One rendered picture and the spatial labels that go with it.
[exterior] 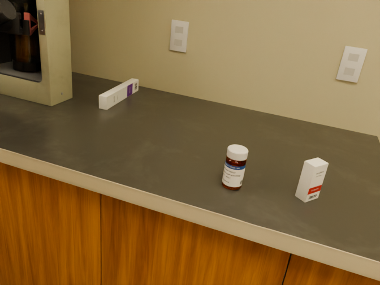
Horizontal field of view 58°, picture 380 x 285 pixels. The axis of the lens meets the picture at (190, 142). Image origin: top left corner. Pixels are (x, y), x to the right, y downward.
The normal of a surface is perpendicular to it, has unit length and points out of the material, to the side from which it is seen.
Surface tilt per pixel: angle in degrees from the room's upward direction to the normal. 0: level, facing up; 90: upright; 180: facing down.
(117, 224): 90
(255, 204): 1
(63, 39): 90
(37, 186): 90
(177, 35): 90
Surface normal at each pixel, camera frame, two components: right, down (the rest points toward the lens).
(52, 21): 0.94, 0.23
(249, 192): 0.12, -0.90
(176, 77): -0.33, 0.37
